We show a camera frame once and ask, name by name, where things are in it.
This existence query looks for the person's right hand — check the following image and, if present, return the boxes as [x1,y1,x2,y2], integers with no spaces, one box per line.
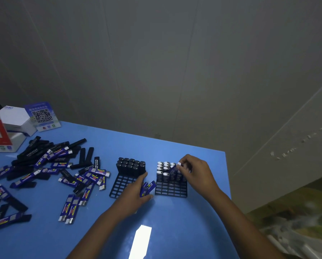
[176,154,222,204]

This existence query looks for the person's left hand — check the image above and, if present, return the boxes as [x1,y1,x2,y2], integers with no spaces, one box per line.
[111,172,154,222]

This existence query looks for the black grid tray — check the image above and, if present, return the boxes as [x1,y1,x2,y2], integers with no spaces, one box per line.
[109,158,147,199]
[154,162,188,198]

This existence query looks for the row of black lighters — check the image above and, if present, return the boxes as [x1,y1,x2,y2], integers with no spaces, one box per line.
[116,157,147,177]

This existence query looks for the row of blue lighters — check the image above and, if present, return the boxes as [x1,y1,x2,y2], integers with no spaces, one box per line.
[156,162,184,183]

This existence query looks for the pile of mixed lighters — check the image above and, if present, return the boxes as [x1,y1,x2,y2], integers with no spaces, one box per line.
[0,136,111,234]

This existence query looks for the person's right forearm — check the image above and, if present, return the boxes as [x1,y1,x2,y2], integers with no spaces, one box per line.
[209,190,285,259]

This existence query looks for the person's left forearm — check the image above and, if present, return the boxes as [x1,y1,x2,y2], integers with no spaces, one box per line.
[66,210,128,259]

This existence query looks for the crumpled clear plastic bags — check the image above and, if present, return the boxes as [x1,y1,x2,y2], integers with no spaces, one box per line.
[258,205,322,259]

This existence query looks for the blue code sign stand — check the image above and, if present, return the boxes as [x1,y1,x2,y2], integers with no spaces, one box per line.
[23,101,62,132]

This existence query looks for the white cardboard box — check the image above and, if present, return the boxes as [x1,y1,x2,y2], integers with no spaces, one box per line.
[0,106,37,137]

